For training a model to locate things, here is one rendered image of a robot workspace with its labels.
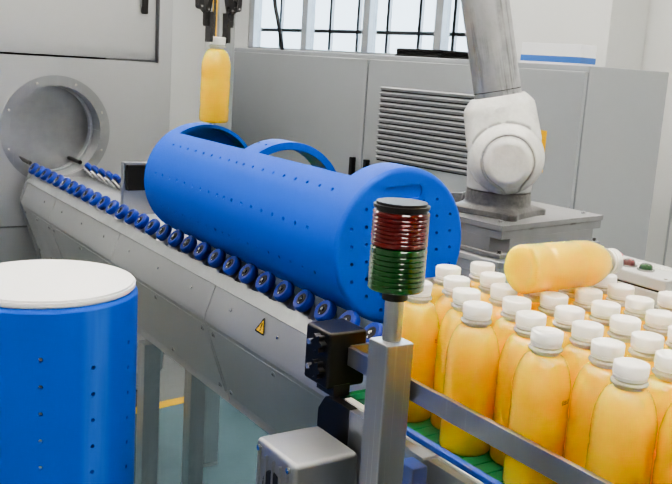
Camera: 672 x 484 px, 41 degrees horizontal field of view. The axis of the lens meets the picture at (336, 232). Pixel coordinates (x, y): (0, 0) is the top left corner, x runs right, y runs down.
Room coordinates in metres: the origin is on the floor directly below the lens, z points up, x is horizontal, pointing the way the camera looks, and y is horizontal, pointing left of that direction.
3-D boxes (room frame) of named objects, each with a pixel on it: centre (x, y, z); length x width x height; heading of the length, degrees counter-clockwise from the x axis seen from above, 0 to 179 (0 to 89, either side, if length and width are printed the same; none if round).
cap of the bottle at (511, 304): (1.19, -0.25, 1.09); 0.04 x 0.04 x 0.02
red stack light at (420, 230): (0.98, -0.07, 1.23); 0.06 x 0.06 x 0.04
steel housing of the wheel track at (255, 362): (2.37, 0.43, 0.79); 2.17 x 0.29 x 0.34; 34
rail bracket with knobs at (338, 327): (1.35, -0.01, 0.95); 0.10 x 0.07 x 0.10; 124
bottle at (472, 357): (1.15, -0.19, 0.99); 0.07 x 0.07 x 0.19
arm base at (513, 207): (2.14, -0.37, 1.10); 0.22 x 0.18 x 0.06; 53
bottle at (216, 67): (2.18, 0.31, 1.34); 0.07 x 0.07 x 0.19
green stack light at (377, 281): (0.98, -0.07, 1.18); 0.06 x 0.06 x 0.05
